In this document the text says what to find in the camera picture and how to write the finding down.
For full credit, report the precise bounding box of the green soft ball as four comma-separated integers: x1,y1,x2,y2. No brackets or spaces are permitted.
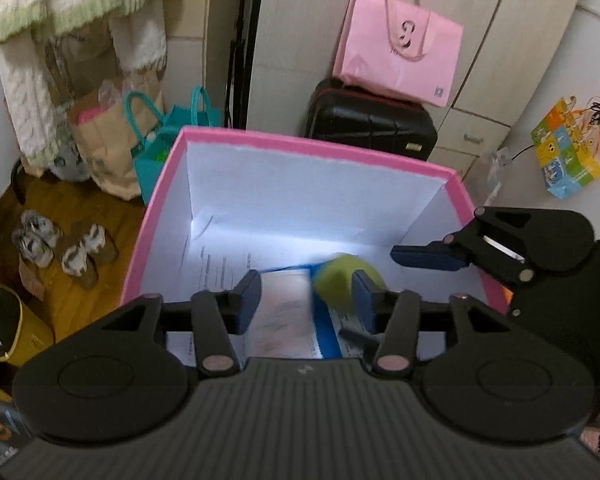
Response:
314,254,381,311

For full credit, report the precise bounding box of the black printed box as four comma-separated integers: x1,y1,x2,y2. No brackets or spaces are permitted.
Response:
0,375,33,472

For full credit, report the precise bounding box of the cream knit cardigan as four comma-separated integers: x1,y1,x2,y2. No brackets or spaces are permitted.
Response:
0,0,185,168

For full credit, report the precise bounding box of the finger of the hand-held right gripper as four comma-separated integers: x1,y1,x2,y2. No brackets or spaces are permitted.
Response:
391,206,536,286

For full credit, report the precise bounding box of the white printed paper sheet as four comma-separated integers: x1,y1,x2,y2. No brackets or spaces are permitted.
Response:
167,240,327,361

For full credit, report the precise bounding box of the beige wardrobe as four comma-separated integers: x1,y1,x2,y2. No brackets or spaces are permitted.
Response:
245,0,592,181

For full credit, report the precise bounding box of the brown paper bag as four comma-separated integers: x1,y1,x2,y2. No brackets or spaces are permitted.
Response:
67,67,168,202

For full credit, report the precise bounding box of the white green plastic bag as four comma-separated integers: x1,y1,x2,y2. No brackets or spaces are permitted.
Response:
52,135,92,183

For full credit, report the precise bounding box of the black hard suitcase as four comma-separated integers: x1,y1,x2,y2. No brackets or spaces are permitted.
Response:
304,77,438,163

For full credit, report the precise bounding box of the yellow bucket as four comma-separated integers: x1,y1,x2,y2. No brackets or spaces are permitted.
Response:
0,282,56,368

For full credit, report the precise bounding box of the brown slippers pair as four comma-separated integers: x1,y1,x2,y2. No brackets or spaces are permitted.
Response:
60,223,120,291

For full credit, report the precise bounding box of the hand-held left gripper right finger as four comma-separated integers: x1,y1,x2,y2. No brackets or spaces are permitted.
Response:
352,269,518,380

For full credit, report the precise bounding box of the colourful cartoon gift bag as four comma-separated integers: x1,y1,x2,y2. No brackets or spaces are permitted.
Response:
530,97,600,200

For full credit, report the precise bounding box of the pink cardboard box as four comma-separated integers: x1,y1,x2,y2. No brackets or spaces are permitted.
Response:
120,126,511,361

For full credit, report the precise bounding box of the teal handle bag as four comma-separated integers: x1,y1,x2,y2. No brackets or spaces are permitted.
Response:
124,86,223,206

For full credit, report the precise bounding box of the orange black cord bundle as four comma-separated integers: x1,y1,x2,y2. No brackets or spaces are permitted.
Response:
570,85,600,137

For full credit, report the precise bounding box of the clear plastic bag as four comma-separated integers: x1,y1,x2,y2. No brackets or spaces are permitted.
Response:
479,147,511,211

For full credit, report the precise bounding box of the pink tote bag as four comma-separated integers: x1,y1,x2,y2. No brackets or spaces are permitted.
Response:
332,0,465,108

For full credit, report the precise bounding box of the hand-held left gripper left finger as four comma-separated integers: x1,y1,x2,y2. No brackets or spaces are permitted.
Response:
100,269,263,378

